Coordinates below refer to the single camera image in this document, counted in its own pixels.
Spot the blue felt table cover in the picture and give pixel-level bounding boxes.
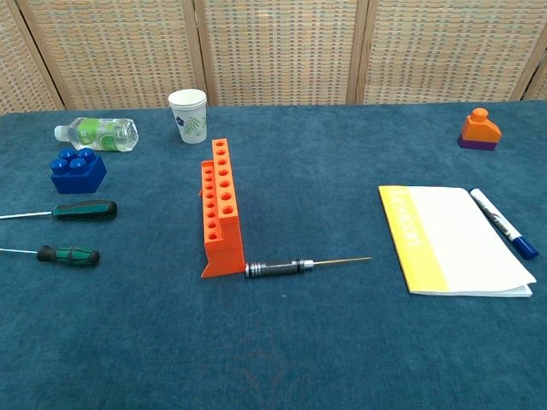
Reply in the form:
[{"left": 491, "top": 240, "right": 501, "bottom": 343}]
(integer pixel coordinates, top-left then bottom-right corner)
[{"left": 0, "top": 100, "right": 547, "bottom": 410}]

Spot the silver black precision screwdriver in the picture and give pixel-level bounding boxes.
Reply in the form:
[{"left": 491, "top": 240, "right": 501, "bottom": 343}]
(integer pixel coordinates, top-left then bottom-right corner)
[{"left": 244, "top": 255, "right": 373, "bottom": 279}]

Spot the clear green-label water bottle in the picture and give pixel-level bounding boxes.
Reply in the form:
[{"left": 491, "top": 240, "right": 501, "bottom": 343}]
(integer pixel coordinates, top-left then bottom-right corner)
[{"left": 54, "top": 116, "right": 140, "bottom": 154}]

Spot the orange and purple block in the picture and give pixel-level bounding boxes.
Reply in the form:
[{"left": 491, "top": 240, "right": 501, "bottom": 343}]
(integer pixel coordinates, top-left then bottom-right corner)
[{"left": 457, "top": 107, "right": 503, "bottom": 152}]

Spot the white marker with blue cap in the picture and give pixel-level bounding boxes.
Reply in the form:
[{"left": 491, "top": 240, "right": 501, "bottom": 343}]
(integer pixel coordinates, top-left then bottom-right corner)
[{"left": 468, "top": 187, "right": 540, "bottom": 260}]

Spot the white floral paper cup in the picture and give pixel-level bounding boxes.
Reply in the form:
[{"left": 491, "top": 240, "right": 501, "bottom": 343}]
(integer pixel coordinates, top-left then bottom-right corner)
[{"left": 168, "top": 88, "right": 208, "bottom": 145}]

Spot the orange screwdriver rack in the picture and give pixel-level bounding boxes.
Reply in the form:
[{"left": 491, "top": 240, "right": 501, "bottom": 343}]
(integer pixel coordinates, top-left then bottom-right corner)
[{"left": 198, "top": 138, "right": 248, "bottom": 280}]

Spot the blue studded building block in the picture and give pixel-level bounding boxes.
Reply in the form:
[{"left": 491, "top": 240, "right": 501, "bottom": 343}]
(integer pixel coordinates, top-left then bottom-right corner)
[{"left": 50, "top": 147, "right": 108, "bottom": 195}]

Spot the stubby green black screwdriver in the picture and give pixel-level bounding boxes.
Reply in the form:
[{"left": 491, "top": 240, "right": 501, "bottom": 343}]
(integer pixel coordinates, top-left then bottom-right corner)
[{"left": 0, "top": 243, "right": 102, "bottom": 268}]

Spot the woven wooden folding screen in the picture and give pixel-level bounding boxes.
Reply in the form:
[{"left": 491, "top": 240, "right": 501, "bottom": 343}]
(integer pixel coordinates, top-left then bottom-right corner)
[{"left": 0, "top": 0, "right": 547, "bottom": 115}]

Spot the long-handled green black screwdriver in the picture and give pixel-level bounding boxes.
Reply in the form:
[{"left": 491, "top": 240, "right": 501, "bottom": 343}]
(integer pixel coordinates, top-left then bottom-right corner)
[{"left": 0, "top": 199, "right": 119, "bottom": 222}]

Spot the yellow and white notebook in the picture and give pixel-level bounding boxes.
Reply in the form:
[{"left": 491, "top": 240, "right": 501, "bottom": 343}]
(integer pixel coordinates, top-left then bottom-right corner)
[{"left": 378, "top": 184, "right": 538, "bottom": 299}]

